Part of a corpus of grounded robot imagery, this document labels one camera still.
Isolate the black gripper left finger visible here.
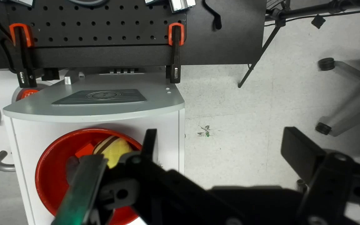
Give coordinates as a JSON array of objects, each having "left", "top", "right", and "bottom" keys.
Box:
[{"left": 125, "top": 128, "right": 165, "bottom": 173}]

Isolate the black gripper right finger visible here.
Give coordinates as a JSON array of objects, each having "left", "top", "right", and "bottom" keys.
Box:
[{"left": 280, "top": 127, "right": 356, "bottom": 202}]

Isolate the red-orange plastic bowl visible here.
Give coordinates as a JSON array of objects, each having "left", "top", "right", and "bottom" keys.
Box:
[{"left": 34, "top": 127, "right": 145, "bottom": 225}]

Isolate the white toy kitchen cabinet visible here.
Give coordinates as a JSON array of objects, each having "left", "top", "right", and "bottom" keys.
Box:
[{"left": 2, "top": 74, "right": 186, "bottom": 225}]

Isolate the grey office chair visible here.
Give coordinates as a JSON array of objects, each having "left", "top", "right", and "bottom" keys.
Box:
[{"left": 315, "top": 57, "right": 360, "bottom": 145}]

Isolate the black clamp orange tip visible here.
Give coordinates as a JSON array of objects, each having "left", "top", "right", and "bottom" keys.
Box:
[
  {"left": 165, "top": 22, "right": 186, "bottom": 84},
  {"left": 7, "top": 23, "right": 40, "bottom": 89}
]

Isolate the black tripod stand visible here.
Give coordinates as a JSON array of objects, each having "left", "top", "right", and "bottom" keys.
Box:
[{"left": 236, "top": 0, "right": 360, "bottom": 89}]

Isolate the black perforated table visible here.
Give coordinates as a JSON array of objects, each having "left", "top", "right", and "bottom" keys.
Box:
[{"left": 0, "top": 0, "right": 269, "bottom": 70}]

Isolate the silver aluminium bracket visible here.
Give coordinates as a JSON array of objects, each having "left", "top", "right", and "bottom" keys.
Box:
[{"left": 144, "top": 0, "right": 197, "bottom": 14}]

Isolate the black curved strap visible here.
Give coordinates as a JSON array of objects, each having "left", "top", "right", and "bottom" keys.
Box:
[{"left": 201, "top": 0, "right": 224, "bottom": 32}]

